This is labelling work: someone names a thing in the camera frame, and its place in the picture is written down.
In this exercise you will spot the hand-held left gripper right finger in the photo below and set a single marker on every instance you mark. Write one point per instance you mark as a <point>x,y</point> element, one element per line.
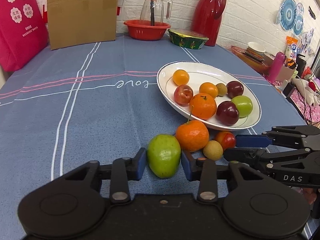
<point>186,166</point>

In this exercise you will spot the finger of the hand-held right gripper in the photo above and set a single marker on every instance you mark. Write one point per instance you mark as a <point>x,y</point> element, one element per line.
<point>240,154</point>
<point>250,140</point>

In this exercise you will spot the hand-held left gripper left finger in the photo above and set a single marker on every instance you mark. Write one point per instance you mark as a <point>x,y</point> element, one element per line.
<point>141,163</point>

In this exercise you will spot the red and yellow plum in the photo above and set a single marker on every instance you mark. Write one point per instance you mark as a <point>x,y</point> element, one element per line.
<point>225,140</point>

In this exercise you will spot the green mango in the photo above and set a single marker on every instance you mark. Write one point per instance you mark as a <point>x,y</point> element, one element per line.
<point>163,155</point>

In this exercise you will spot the tan longan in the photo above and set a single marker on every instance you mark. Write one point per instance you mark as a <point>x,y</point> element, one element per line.
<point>221,89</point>
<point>212,150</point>

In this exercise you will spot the orange tangerine with stem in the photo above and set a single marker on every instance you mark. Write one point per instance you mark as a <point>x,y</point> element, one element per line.
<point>192,136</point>

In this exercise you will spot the dark red plum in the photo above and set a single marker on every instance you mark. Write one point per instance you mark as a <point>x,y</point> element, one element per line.
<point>227,113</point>
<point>235,89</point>

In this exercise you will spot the green apple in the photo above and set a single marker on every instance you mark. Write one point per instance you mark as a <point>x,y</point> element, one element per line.
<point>242,105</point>

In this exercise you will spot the large orange tangerine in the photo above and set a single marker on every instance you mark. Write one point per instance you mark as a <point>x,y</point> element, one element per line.
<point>202,106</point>

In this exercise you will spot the small orange tangerine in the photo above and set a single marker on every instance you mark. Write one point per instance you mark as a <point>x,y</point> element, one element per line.
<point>208,90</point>

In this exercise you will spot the bright red plum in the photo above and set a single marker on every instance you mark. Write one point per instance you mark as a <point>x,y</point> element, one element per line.
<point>183,94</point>

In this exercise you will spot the white plate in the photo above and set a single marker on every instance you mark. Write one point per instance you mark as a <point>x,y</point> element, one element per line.
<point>202,72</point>

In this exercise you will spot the yellow orange citrus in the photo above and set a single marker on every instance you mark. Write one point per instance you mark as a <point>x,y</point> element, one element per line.
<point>180,77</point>

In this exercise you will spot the person's right hand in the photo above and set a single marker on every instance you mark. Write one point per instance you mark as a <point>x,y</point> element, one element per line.
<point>310,195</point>

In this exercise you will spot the blue plaid tablecloth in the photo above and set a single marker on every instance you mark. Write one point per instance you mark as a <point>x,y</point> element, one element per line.
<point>100,117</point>

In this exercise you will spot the black charger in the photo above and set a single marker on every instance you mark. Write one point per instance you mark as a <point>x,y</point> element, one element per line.
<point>290,89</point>

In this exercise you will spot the white cloth bundle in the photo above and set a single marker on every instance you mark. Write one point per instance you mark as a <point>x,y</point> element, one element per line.
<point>308,90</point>

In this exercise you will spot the small cardboard box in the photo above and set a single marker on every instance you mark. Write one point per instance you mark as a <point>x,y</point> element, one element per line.
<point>287,72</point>

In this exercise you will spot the red tray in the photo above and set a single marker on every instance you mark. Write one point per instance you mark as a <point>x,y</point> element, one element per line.
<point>250,62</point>

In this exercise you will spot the pink bottle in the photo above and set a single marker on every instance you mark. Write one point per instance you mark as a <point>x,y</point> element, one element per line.
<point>276,66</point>

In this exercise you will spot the white paper cup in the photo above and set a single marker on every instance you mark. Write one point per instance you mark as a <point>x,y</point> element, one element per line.
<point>256,47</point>

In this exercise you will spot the orange snack packet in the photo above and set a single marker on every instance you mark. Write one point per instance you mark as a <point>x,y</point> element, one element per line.
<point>292,47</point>

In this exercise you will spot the green patterned bowl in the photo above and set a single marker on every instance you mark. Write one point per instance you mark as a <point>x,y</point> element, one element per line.
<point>187,40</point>

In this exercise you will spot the medium blue paper fan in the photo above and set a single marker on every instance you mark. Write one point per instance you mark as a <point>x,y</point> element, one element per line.
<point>298,25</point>

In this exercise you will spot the red plastic basket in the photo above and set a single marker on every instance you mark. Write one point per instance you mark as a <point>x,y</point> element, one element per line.
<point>146,32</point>

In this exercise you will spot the red thermos jug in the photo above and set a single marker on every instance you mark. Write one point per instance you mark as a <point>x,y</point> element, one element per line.
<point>207,15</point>

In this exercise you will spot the large blue paper fan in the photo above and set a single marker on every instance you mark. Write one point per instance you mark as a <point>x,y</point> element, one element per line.
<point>288,13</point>

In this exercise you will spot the black stirrer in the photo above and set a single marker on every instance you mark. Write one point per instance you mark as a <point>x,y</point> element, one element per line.
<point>151,7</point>

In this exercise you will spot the glass pitcher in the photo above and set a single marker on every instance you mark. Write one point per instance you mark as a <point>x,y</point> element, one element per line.
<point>160,7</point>

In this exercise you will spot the brown cardboard box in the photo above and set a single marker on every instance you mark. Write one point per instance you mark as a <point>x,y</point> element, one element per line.
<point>82,17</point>

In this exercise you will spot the pink tote bag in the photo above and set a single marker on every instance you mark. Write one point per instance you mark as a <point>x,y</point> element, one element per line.
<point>20,35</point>

